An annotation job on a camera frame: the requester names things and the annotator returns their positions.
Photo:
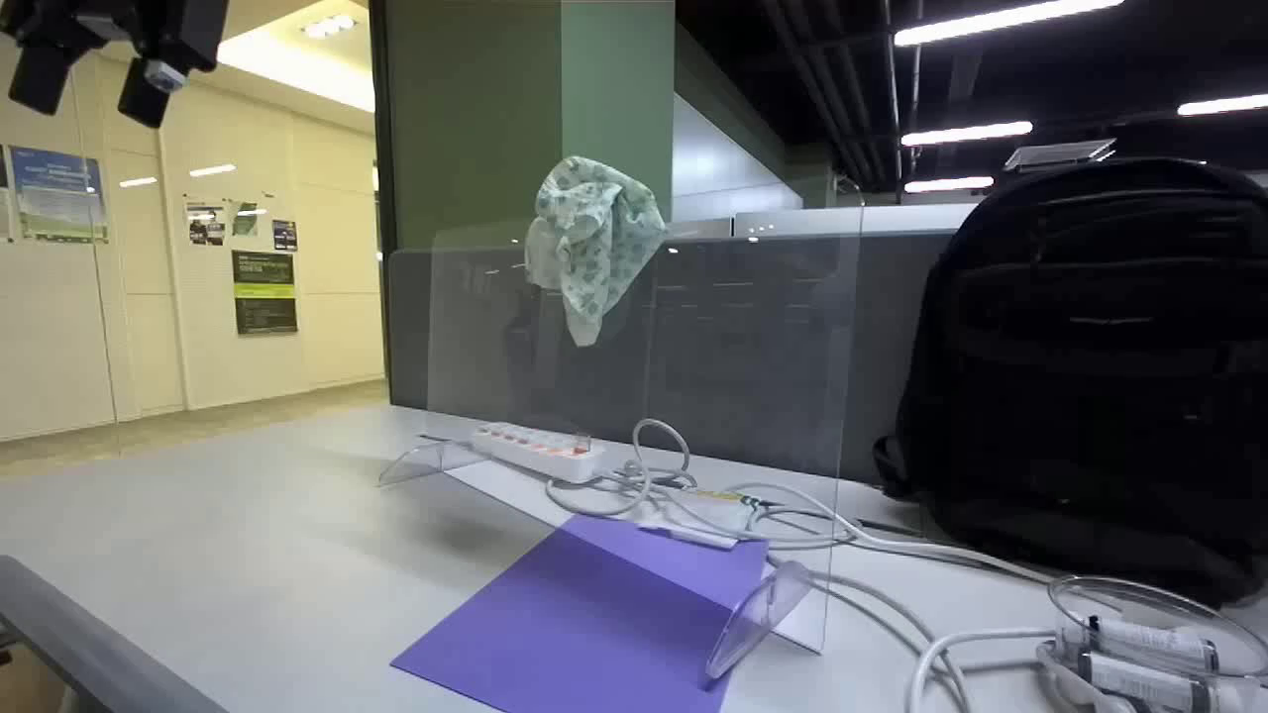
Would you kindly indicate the white power adapter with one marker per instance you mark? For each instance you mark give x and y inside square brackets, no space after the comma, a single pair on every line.
[1133,683]
[1149,640]

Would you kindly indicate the small wall photo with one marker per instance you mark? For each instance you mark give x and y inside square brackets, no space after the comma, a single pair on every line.
[248,219]
[202,224]
[281,234]

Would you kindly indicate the black backpack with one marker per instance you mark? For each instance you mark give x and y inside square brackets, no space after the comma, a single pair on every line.
[1095,368]

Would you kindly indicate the transparent acrylic panel with feet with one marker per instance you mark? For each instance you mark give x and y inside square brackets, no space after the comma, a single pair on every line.
[737,357]

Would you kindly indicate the purple paper sheet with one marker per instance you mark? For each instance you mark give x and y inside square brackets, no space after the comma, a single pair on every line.
[579,618]

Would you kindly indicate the grey desk partition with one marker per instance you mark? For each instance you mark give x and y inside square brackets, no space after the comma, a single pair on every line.
[794,342]

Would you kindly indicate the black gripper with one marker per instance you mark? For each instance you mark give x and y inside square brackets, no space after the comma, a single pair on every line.
[173,26]

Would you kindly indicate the white cloth with green print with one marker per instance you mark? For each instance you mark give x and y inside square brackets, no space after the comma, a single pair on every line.
[593,231]

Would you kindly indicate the green pillar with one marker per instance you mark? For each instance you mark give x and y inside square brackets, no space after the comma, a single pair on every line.
[502,119]

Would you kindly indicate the dark green wall poster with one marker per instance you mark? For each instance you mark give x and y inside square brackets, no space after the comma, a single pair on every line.
[264,269]

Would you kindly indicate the white power strip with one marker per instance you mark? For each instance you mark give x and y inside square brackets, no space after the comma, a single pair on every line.
[540,452]

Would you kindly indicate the long ceiling light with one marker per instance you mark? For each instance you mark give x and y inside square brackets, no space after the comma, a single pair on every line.
[1003,21]
[950,184]
[968,131]
[1223,104]

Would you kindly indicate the blue wall poster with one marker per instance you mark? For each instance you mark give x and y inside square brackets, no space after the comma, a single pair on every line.
[55,197]

